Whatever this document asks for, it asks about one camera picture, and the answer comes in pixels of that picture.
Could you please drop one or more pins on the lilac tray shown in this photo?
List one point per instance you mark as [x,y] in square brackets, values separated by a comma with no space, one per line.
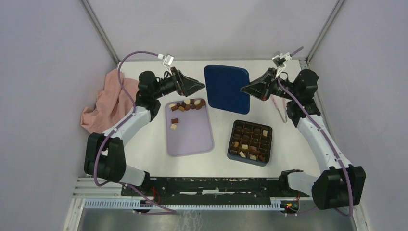
[194,133]

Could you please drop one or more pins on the pink cloth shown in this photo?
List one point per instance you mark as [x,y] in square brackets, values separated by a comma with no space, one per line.
[113,102]

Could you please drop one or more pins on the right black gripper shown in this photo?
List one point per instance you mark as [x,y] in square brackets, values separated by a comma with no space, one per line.
[260,88]

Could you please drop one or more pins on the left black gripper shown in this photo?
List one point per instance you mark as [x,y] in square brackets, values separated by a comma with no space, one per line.
[189,85]

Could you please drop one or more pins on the dark blue box lid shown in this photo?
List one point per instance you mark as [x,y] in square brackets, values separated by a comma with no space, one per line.
[223,87]

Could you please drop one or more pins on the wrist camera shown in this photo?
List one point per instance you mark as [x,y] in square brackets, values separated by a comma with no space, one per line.
[280,62]
[167,61]

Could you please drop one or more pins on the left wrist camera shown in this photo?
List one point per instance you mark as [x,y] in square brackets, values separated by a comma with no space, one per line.
[167,61]

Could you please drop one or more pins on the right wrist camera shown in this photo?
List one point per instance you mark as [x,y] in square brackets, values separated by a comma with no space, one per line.
[280,62]

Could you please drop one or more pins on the blue chocolate box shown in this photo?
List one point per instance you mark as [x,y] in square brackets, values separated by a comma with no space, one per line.
[250,143]

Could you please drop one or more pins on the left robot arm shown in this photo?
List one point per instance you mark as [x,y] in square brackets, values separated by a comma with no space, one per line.
[105,152]

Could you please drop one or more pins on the brown bar chocolate lower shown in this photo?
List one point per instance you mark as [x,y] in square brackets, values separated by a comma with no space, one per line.
[174,120]

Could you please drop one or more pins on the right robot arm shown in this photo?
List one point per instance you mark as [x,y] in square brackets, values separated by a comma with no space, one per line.
[340,183]

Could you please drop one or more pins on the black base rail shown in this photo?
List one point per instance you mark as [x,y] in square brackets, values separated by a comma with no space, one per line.
[217,191]

